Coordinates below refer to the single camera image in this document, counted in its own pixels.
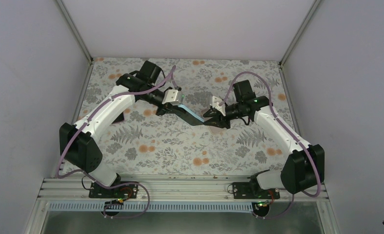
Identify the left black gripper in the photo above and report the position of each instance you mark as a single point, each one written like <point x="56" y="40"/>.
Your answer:
<point x="168" y="108"/>

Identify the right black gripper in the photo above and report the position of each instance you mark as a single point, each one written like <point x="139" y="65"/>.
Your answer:
<point x="221" y="122"/>

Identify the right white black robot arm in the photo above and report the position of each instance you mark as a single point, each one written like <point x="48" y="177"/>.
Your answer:
<point x="305" y="164"/>

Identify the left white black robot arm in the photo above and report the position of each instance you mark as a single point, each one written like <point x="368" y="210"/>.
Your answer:
<point x="78" y="141"/>

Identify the floral patterned table mat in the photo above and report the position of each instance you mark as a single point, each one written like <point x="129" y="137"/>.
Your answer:
<point x="147" y="144"/>

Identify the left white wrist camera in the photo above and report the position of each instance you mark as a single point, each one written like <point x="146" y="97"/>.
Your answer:
<point x="173" y="96"/>

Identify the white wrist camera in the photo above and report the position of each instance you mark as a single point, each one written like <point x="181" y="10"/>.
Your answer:
<point x="218" y="104"/>
<point x="173" y="96"/>

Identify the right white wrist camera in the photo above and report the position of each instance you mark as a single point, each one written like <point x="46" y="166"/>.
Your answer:
<point x="218" y="104"/>

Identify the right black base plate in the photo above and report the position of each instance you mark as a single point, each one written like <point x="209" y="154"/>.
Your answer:
<point x="249" y="190"/>

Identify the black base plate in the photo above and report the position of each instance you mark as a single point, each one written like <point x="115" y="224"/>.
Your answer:
<point x="249" y="190"/>
<point x="123" y="192"/>

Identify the aluminium rail frame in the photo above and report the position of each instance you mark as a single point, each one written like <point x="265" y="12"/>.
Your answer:
<point x="179" y="203"/>

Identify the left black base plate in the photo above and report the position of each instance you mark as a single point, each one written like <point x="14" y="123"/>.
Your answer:
<point x="123" y="192"/>

